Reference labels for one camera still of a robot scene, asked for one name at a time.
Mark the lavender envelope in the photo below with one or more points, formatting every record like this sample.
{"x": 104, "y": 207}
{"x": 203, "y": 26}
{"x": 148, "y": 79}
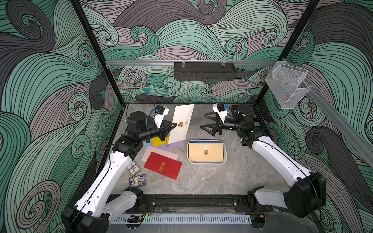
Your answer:
{"x": 171, "y": 146}

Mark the white plastic storage box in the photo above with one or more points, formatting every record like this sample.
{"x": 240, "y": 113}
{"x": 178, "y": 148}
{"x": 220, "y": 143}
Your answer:
{"x": 208, "y": 141}

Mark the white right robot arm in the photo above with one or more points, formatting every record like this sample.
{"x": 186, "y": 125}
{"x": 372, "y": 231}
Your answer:
{"x": 307, "y": 190}

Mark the white perforated cable duct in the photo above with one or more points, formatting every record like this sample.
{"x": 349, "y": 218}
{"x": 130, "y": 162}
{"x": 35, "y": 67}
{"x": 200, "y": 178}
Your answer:
{"x": 231, "y": 219}

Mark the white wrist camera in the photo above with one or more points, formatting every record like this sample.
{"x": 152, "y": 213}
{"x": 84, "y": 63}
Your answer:
{"x": 221, "y": 109}
{"x": 160, "y": 112}

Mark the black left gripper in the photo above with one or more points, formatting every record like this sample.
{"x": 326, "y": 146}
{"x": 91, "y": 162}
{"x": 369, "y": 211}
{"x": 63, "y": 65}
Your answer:
{"x": 164, "y": 128}

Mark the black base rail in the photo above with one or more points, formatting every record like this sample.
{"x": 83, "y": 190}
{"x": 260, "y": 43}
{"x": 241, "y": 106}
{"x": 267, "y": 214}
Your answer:
{"x": 247, "y": 203}

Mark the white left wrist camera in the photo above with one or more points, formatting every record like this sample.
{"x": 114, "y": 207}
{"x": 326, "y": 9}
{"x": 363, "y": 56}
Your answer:
{"x": 160, "y": 112}

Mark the cream white envelope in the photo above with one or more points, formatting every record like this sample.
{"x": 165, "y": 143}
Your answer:
{"x": 182, "y": 118}

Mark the yellow envelope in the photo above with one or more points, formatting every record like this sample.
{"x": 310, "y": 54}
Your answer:
{"x": 156, "y": 141}

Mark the clear acrylic wall bin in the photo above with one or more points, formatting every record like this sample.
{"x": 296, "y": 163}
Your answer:
{"x": 286, "y": 82}

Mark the tan kraft envelope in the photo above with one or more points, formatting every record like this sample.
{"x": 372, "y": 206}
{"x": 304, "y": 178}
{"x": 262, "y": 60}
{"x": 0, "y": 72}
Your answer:
{"x": 206, "y": 152}

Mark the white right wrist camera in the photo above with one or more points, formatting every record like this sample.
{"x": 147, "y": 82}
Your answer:
{"x": 221, "y": 109}

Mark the black wall shelf tray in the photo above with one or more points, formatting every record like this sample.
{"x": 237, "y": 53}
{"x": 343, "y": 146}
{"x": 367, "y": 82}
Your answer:
{"x": 204, "y": 71}

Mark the light blue envelope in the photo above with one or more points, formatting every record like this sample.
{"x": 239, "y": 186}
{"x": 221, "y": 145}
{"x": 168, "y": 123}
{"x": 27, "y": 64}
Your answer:
{"x": 147, "y": 143}

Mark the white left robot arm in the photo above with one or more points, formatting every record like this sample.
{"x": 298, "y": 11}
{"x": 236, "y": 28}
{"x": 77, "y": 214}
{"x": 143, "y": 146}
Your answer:
{"x": 93, "y": 213}

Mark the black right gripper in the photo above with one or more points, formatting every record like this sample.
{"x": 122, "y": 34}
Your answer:
{"x": 218, "y": 125}

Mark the red envelope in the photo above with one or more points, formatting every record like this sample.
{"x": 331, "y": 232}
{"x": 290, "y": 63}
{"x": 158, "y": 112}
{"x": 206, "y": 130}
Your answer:
{"x": 163, "y": 165}

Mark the pink envelope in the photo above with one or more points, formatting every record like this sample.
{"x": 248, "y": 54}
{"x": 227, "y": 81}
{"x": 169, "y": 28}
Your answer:
{"x": 165, "y": 153}

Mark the blue playing card box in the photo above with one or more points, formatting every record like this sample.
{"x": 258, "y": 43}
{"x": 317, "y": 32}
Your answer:
{"x": 138, "y": 181}

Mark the framed card box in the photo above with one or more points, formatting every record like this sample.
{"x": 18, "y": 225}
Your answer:
{"x": 133, "y": 169}

